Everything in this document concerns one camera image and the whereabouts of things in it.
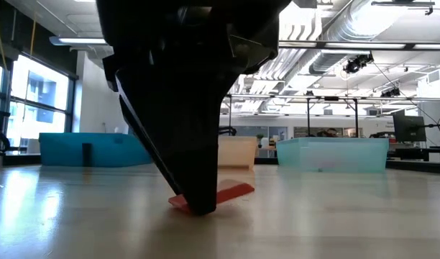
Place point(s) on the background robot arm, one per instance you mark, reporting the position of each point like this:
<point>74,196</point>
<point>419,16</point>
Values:
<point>230,130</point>

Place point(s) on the orange translucent plastic bin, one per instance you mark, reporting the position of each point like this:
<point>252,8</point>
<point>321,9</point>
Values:
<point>238,153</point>

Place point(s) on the large window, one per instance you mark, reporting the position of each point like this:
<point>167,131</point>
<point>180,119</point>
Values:
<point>40,86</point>

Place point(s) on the black metal rig frame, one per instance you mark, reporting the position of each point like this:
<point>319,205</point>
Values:
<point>331,98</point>
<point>230,115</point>

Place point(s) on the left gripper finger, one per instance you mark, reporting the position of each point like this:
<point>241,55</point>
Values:
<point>191,144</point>
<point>136,108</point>

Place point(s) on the black computer monitor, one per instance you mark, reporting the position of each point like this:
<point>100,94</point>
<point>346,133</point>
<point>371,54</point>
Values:
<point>408,127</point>

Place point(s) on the black hanging camera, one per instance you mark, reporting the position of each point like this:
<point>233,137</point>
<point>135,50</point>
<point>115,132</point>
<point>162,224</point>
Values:
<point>354,64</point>

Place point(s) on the teal translucent plastic bin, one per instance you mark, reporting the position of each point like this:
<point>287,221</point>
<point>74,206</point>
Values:
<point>331,154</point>

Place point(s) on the orange eraser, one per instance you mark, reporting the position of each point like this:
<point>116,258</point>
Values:
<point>234,190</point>

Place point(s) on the person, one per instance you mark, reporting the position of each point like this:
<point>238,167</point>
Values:
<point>329,133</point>

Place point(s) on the long ceiling light strip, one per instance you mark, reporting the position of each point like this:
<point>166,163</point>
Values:
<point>367,45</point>

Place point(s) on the small potted plant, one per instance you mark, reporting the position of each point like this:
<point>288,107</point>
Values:
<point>259,136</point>

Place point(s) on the blue plastic bin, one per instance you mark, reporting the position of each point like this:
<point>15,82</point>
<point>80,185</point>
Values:
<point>80,151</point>

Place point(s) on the silver ventilation duct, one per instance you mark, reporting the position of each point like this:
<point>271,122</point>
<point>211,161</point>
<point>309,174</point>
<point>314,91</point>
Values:
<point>349,25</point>

